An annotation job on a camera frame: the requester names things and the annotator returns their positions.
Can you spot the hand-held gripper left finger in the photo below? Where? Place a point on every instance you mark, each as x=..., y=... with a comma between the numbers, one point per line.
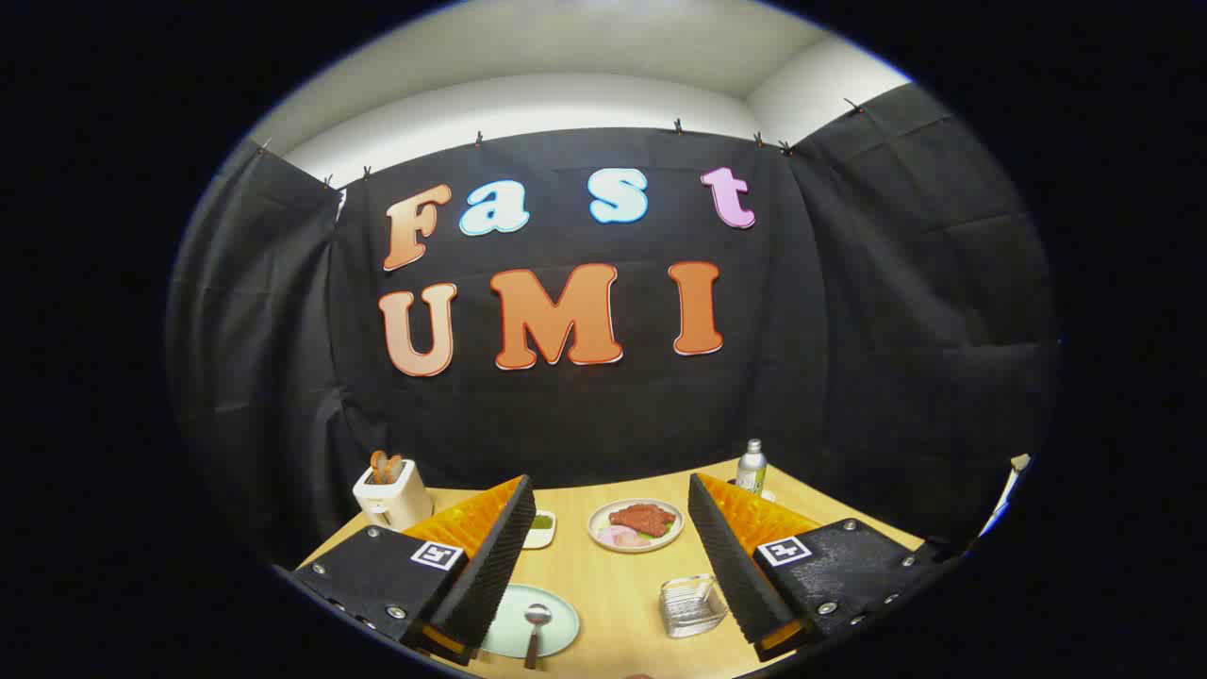
x=490, y=575

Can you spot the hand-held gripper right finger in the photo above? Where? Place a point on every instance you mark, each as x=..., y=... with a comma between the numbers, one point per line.
x=731, y=566

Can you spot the light blue plate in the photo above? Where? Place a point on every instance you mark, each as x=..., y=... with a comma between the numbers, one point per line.
x=509, y=622

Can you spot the metal perforated basket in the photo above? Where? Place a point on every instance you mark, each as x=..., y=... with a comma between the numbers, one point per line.
x=688, y=608

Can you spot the white divided bean dish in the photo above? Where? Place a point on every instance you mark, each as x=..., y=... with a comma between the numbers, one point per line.
x=542, y=533

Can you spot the green lettuce leaf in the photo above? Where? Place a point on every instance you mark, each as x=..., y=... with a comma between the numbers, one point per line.
x=665, y=531

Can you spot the silver green label bottle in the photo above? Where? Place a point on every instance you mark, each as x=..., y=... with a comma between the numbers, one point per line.
x=752, y=471

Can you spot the salmon pink ham slice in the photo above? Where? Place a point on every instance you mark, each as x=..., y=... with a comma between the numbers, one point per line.
x=636, y=542

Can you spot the brown steak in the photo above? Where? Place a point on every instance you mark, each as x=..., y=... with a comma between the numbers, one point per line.
x=641, y=519

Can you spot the cream toaster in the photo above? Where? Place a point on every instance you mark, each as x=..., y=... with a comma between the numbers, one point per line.
x=401, y=500

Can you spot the white round food plate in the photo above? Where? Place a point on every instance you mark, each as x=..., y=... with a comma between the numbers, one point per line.
x=600, y=521

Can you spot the pale pink ham slice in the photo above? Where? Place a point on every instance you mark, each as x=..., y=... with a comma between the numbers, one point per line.
x=611, y=535

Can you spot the brown toast slices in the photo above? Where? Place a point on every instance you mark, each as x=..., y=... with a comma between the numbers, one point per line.
x=382, y=467

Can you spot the tilted silver display screen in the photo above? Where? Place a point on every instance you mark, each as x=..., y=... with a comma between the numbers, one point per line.
x=1014, y=476

